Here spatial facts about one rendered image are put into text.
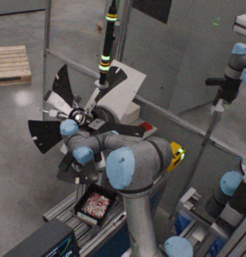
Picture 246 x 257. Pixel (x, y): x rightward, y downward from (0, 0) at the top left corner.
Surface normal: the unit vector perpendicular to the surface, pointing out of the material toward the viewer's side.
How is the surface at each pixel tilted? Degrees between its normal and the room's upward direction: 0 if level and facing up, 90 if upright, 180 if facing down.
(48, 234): 15
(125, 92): 50
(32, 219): 0
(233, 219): 90
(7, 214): 0
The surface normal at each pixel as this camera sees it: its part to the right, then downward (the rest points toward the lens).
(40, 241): -0.05, -0.87
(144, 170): 0.54, 0.11
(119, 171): -0.87, 0.11
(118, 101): -0.37, -0.18
